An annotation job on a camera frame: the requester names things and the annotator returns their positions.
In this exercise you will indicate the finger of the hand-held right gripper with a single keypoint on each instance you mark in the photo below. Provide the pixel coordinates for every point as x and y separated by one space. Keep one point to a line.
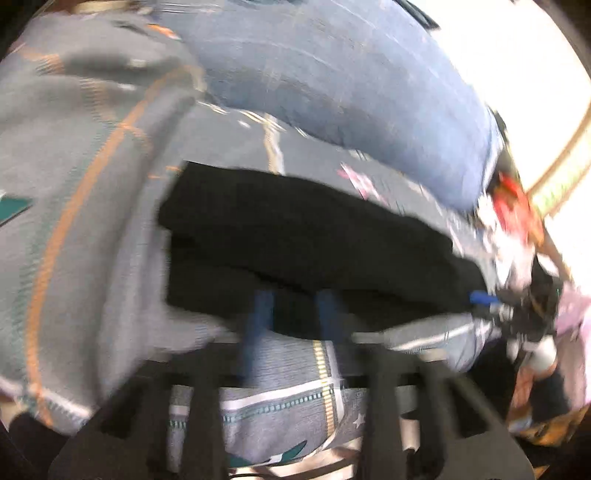
482 298

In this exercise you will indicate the red packets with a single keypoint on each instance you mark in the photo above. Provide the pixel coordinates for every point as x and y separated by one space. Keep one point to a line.
512 207

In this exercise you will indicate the blue plaid pillow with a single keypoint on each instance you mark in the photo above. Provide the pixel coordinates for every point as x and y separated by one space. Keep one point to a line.
346 83

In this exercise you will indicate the grey patterned bed sheet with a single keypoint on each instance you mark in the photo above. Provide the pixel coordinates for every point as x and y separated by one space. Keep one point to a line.
92 230

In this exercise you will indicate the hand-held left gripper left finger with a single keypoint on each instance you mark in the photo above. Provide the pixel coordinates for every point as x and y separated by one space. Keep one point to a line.
256 323

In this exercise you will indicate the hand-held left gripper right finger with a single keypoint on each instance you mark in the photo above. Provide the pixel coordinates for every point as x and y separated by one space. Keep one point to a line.
330 318

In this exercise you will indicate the black pants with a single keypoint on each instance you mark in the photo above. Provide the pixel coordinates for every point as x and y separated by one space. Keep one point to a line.
300 230

